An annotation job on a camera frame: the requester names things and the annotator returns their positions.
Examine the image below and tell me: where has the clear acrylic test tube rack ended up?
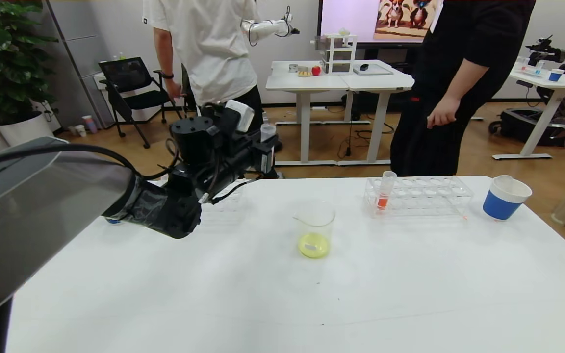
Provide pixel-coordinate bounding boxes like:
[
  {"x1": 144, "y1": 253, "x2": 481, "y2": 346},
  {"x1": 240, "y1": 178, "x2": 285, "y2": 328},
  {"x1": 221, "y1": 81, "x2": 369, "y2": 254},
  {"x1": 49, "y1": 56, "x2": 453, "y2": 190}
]
[
  {"x1": 199, "y1": 179, "x2": 250, "y2": 225},
  {"x1": 364, "y1": 176, "x2": 474, "y2": 219}
]

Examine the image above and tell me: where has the tall white background robot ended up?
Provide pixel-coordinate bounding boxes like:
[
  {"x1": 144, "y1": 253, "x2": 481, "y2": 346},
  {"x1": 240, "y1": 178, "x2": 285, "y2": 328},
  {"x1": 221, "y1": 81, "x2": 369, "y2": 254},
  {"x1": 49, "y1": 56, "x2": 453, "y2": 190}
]
[{"x1": 241, "y1": 5, "x2": 300, "y2": 47}]

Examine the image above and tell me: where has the orange-red pigment test tube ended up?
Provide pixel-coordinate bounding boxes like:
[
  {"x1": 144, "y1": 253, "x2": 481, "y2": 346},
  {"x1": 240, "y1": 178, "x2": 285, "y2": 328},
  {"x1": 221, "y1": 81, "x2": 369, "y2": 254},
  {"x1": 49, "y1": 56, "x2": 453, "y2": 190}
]
[{"x1": 376, "y1": 171, "x2": 398, "y2": 211}]

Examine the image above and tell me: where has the grey metal cabinet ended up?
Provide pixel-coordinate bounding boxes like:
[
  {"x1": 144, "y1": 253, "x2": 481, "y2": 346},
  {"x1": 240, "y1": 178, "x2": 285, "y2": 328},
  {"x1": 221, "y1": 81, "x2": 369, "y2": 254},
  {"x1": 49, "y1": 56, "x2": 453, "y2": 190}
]
[{"x1": 47, "y1": 0, "x2": 116, "y2": 129}]

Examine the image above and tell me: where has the clear glass beaker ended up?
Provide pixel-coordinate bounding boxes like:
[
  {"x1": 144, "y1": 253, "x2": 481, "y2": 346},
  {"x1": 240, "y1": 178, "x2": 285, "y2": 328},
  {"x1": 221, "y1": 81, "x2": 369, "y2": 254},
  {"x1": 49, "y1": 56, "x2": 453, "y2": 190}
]
[{"x1": 294, "y1": 200, "x2": 336, "y2": 259}]

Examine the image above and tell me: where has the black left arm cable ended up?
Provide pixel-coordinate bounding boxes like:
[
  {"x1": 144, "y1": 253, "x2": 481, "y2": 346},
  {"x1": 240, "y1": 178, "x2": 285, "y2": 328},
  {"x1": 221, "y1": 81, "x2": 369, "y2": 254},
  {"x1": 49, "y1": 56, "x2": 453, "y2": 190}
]
[{"x1": 0, "y1": 143, "x2": 141, "y2": 177}]

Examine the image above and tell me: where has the person in black clothes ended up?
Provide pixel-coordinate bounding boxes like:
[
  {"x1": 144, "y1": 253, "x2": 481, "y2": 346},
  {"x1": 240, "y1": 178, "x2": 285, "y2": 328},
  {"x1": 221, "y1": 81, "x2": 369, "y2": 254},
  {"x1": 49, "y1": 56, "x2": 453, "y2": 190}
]
[{"x1": 390, "y1": 0, "x2": 537, "y2": 177}]

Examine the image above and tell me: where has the black camera rig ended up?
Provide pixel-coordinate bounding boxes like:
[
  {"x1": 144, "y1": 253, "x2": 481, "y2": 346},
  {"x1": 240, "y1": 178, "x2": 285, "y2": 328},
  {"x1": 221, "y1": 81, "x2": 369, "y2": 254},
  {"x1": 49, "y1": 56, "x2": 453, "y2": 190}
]
[{"x1": 524, "y1": 36, "x2": 565, "y2": 66}]

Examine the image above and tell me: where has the green leafy plant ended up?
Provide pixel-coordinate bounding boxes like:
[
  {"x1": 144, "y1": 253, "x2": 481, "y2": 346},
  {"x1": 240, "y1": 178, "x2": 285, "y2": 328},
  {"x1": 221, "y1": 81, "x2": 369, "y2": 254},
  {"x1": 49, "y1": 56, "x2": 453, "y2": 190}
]
[{"x1": 0, "y1": 0, "x2": 60, "y2": 124}]

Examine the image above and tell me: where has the black office chair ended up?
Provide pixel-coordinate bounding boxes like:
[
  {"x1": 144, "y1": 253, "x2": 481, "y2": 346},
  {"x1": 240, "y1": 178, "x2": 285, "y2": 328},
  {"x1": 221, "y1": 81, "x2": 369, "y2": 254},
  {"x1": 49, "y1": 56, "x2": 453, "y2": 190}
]
[{"x1": 99, "y1": 57, "x2": 185, "y2": 149}]

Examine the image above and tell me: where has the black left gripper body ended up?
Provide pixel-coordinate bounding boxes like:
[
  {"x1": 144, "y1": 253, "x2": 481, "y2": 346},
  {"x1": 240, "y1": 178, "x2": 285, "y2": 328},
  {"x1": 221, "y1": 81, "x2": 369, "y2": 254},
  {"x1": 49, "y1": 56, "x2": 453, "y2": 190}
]
[{"x1": 224, "y1": 133, "x2": 278, "y2": 175}]

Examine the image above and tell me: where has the small white drawer unit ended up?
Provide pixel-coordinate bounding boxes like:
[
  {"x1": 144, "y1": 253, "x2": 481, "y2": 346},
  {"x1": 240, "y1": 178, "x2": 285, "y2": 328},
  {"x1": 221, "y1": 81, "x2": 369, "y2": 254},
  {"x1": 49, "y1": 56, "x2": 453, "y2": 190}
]
[{"x1": 314, "y1": 29, "x2": 358, "y2": 75}]

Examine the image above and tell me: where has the black screen stand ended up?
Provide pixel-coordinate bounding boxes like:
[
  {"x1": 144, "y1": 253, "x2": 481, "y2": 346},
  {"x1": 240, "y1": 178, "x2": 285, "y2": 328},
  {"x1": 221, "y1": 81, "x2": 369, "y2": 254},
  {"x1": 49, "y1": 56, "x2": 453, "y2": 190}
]
[{"x1": 341, "y1": 48, "x2": 411, "y2": 122}]

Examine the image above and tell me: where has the person in white t-shirt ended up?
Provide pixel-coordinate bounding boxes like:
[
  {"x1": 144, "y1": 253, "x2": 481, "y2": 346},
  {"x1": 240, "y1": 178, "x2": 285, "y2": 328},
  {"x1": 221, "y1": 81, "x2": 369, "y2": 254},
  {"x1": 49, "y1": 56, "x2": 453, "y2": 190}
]
[{"x1": 143, "y1": 0, "x2": 283, "y2": 153}]

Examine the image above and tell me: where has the large wall display screen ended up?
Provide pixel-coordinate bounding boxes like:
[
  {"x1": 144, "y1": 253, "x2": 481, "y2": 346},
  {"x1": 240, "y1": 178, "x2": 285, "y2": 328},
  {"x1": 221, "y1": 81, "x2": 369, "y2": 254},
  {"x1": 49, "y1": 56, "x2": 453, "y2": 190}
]
[{"x1": 317, "y1": 0, "x2": 445, "y2": 49}]

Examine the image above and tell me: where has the small distant tube rack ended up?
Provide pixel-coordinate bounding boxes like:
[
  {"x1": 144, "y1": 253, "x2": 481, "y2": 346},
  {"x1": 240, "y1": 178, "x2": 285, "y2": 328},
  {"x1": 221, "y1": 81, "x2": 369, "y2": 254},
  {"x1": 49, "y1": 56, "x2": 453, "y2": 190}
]
[{"x1": 520, "y1": 58, "x2": 545, "y2": 78}]

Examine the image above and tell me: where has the long white desk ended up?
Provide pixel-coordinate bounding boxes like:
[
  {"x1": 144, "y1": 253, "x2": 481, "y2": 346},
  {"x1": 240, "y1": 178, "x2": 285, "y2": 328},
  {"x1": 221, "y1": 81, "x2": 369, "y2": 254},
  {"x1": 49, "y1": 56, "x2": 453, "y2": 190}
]
[{"x1": 471, "y1": 61, "x2": 565, "y2": 161}]

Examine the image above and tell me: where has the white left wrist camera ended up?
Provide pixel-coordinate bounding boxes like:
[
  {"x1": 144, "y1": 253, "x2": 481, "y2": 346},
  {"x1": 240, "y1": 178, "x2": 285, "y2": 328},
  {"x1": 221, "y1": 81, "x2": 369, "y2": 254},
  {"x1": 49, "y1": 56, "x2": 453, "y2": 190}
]
[{"x1": 225, "y1": 100, "x2": 255, "y2": 133}]

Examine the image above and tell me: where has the black floor robot base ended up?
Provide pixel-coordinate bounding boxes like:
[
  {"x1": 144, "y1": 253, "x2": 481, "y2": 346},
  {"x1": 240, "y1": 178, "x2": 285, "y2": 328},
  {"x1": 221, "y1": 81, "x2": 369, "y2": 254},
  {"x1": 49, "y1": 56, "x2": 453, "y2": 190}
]
[{"x1": 488, "y1": 109, "x2": 565, "y2": 148}]

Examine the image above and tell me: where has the white plant pot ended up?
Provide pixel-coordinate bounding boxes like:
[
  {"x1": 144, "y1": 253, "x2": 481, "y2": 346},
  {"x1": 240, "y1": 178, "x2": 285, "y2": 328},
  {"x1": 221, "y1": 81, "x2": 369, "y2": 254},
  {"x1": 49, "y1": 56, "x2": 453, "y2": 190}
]
[{"x1": 0, "y1": 112, "x2": 55, "y2": 147}]

